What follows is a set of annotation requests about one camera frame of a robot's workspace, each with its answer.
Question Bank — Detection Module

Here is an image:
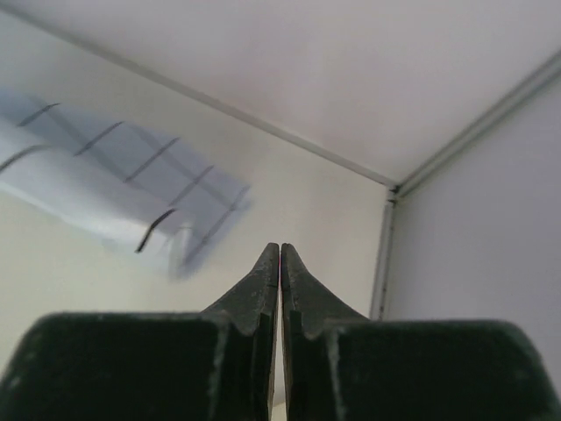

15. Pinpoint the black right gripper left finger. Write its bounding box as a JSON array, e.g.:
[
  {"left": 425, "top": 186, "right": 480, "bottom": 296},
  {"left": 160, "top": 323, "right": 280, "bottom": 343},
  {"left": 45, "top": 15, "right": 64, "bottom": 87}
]
[{"left": 1, "top": 243, "right": 280, "bottom": 420}]

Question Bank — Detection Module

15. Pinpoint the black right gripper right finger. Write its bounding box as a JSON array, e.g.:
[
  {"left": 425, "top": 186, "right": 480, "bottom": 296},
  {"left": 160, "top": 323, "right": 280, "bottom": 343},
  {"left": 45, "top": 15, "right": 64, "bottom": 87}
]
[{"left": 280, "top": 244, "right": 560, "bottom": 420}]

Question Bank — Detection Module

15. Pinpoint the white black-grid tablecloth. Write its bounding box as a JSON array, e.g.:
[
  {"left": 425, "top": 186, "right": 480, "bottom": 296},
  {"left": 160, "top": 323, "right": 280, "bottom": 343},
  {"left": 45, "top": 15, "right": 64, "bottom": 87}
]
[{"left": 1, "top": 89, "right": 252, "bottom": 278}]

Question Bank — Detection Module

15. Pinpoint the aluminium enclosure frame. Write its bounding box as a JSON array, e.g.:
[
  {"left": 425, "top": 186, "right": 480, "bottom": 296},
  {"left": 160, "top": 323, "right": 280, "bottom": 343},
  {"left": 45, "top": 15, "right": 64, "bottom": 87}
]
[{"left": 1, "top": 1, "right": 560, "bottom": 319}]

